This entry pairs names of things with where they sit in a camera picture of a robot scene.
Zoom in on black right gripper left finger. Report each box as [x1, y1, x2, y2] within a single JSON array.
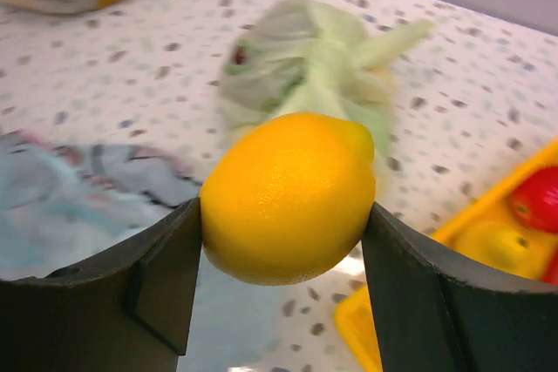
[[1, 199, 201, 371]]

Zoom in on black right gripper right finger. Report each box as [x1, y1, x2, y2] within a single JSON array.
[[362, 204, 557, 372]]

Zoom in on light blue plastic bag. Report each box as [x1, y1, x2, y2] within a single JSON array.
[[1, 132, 282, 371]]

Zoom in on red fruit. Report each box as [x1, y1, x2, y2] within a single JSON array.
[[508, 166, 558, 234]]

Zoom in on small yellow fruit piece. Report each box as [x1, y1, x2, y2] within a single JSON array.
[[200, 113, 376, 286]]

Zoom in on green avocado plastic bag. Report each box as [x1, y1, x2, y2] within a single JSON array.
[[217, 0, 437, 199]]

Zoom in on yellow plastic tray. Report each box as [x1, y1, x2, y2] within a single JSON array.
[[335, 143, 557, 371]]

